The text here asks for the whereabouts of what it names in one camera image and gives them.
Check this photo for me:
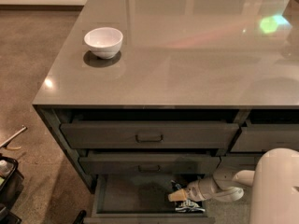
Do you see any grey cabinet frame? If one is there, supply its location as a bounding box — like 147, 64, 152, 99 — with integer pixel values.
36, 105, 299, 189

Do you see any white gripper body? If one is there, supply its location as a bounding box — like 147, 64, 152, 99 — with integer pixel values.
186, 180, 206, 202

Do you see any grey open bottom drawer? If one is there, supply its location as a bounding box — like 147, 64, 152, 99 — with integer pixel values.
83, 174, 215, 224

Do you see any grey middle left drawer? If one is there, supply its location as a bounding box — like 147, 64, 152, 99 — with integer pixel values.
78, 151, 220, 175

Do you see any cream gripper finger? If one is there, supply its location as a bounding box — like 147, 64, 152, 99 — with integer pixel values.
168, 189, 188, 202

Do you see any grey top right drawer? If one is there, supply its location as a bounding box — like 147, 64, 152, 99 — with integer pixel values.
231, 121, 299, 152

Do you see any grey metal rod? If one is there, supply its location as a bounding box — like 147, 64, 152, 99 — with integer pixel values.
0, 126, 27, 148

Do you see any white ceramic bowl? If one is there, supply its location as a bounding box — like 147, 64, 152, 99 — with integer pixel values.
84, 27, 123, 59

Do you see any black cart with items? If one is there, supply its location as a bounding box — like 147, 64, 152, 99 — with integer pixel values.
0, 156, 23, 224

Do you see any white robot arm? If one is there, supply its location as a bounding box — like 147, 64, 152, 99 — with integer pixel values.
168, 148, 299, 224

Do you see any blue chip bag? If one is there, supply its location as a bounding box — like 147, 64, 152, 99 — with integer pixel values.
171, 180, 206, 214

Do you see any grey top left drawer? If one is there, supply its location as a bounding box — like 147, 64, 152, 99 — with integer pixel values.
60, 121, 239, 149

